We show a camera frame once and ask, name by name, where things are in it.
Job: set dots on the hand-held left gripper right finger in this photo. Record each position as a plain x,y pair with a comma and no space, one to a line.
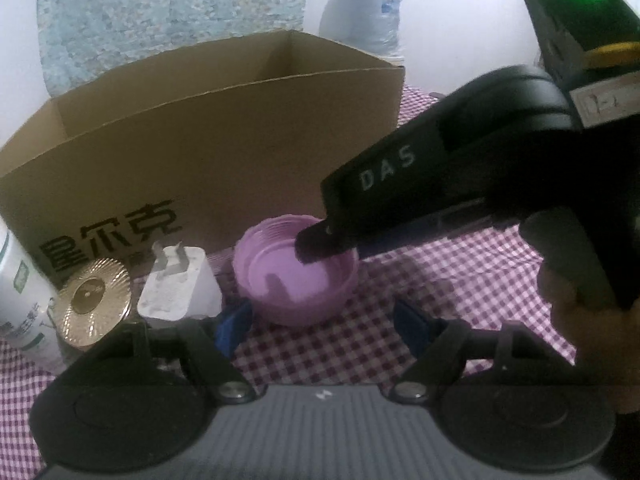
415,325

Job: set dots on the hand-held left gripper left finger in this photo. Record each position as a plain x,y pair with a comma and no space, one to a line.
232,325

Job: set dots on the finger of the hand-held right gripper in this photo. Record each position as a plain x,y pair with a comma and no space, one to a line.
325,245
400,242

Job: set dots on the purple plastic bowl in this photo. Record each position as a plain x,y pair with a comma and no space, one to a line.
290,290

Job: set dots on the white charger plug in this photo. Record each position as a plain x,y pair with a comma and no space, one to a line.
185,290

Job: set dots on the gold ridged round lid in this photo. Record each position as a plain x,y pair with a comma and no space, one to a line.
92,300

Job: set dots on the brown cardboard box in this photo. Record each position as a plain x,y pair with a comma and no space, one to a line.
200,160

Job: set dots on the white plastic bottle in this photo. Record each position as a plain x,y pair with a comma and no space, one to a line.
20,300

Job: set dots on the person's right hand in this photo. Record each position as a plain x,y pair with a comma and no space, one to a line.
590,340

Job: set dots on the purple checked bear cloth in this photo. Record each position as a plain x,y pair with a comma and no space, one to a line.
360,340

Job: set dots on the blue water jug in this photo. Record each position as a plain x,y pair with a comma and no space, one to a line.
365,15

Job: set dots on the teal floral wall cloth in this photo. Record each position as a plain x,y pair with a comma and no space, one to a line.
150,10

